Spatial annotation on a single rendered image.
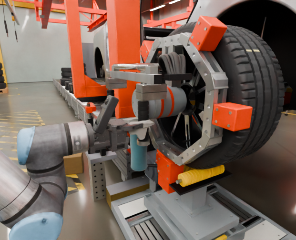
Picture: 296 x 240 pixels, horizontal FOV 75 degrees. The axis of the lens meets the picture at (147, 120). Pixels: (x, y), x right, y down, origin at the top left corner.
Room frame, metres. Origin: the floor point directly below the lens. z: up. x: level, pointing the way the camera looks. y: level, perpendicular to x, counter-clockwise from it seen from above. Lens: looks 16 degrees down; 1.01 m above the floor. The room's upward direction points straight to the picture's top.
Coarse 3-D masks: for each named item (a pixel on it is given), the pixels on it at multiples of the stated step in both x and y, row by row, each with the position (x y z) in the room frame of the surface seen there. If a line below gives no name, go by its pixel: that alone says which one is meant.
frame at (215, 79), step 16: (160, 48) 0.95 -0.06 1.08; (192, 48) 0.73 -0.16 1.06; (208, 64) 0.67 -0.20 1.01; (208, 80) 0.64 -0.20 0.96; (224, 80) 0.64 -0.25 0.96; (208, 96) 0.64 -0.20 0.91; (224, 96) 0.65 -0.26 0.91; (208, 112) 0.64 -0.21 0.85; (208, 128) 0.63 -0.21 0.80; (160, 144) 0.91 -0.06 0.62; (208, 144) 0.63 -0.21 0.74; (176, 160) 0.78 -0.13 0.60; (192, 160) 0.76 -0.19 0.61
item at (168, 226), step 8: (152, 192) 1.14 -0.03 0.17; (144, 200) 1.10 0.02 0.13; (152, 200) 1.08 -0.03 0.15; (152, 208) 1.01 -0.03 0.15; (160, 208) 1.01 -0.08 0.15; (160, 216) 0.93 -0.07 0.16; (168, 216) 0.95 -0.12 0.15; (160, 224) 0.93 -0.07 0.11; (168, 224) 0.89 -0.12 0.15; (240, 224) 0.87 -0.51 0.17; (168, 232) 0.85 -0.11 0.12; (176, 232) 0.83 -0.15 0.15; (224, 232) 0.83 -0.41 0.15; (232, 232) 0.81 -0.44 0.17; (240, 232) 0.82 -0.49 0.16
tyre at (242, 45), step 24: (192, 24) 0.86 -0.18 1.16; (216, 48) 0.74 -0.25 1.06; (240, 48) 0.69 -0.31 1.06; (264, 48) 0.77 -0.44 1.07; (240, 72) 0.65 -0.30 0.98; (264, 72) 0.69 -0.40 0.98; (240, 96) 0.63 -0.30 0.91; (264, 96) 0.66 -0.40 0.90; (264, 120) 0.67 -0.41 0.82; (240, 144) 0.64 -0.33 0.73; (264, 144) 0.75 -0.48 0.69
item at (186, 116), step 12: (216, 60) 0.74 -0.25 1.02; (192, 84) 0.87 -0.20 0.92; (204, 96) 0.86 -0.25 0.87; (192, 108) 0.92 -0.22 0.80; (168, 120) 1.08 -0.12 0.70; (180, 120) 0.96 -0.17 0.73; (192, 120) 1.14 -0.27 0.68; (168, 132) 1.01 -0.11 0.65; (180, 132) 1.03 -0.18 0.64; (192, 132) 0.88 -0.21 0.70; (180, 144) 0.92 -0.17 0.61; (192, 144) 0.87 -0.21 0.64
